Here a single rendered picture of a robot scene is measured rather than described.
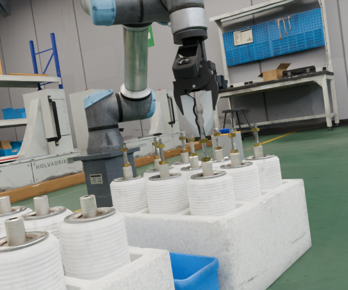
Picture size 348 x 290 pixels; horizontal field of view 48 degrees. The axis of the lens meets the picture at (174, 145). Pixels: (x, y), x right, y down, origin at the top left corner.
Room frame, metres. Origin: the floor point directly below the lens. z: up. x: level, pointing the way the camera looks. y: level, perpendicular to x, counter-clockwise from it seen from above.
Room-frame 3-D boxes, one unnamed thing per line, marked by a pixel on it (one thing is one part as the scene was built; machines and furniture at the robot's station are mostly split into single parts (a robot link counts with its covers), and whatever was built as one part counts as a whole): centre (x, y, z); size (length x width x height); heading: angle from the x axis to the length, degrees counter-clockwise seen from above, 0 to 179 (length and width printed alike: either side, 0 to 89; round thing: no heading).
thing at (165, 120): (4.39, 0.47, 0.45); 1.51 x 0.57 x 0.74; 149
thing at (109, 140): (1.51, 0.26, 0.35); 0.15 x 0.15 x 0.10
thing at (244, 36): (6.08, -1.29, 1.54); 0.32 x 0.02 x 0.25; 59
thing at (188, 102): (0.83, -0.05, 0.38); 0.06 x 0.03 x 0.09; 163
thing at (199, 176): (0.81, -0.06, 0.25); 0.08 x 0.08 x 0.01
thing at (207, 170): (0.81, -0.06, 0.26); 0.02 x 0.02 x 0.03
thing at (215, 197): (0.81, -0.06, 0.16); 0.10 x 0.10 x 0.18
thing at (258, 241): (0.98, -0.04, 0.09); 0.39 x 0.39 x 0.18; 51
